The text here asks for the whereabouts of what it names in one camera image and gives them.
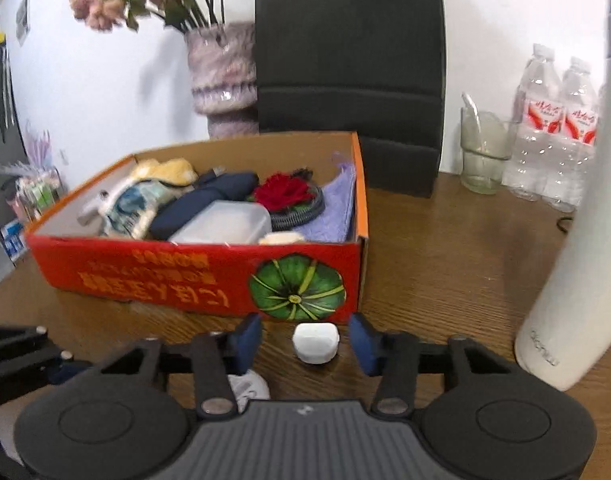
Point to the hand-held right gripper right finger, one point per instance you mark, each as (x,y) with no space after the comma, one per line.
(363,345)

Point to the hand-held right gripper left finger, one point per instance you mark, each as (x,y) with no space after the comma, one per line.
(248,340)

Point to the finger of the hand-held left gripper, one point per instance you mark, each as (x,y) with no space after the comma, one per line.
(15,340)
(40,377)

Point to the white earbud case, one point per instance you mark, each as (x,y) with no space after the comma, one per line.
(315,342)

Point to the orange cardboard box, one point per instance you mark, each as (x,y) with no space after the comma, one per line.
(185,275)

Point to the wooden desktop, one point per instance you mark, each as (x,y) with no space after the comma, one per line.
(435,270)

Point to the white round object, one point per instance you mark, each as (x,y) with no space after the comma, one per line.
(253,390)

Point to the blue white printed carton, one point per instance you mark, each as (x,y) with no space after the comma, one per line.
(12,240)

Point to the cream round object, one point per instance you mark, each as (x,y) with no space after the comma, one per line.
(280,238)

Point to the translucent plastic box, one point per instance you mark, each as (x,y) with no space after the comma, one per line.
(220,222)

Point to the purple cloth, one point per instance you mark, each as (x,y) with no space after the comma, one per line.
(330,210)

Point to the navy zip pouch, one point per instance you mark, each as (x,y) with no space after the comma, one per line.
(178,215)

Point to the pen holder with items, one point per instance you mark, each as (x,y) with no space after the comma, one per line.
(35,195)

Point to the red rose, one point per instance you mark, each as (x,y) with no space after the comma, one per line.
(283,191)

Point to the blue white printed packet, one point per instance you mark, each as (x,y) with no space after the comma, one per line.
(135,210)

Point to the white and yellow plush sheep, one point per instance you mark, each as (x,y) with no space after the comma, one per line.
(170,170)

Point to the white insulated bottle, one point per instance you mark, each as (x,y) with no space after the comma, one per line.
(570,285)

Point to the clear glass cup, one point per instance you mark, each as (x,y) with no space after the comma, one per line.
(485,160)

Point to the dark grey panel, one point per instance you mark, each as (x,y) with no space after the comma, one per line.
(0,100)

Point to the mottled purple ceramic vase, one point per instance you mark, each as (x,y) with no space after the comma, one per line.
(220,75)

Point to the shrink-wrapped water bottle pack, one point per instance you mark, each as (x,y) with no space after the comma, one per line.
(550,150)

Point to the black paper bag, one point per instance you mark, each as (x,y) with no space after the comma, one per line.
(350,60)

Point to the grey wall sign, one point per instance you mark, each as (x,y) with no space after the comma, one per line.
(23,17)

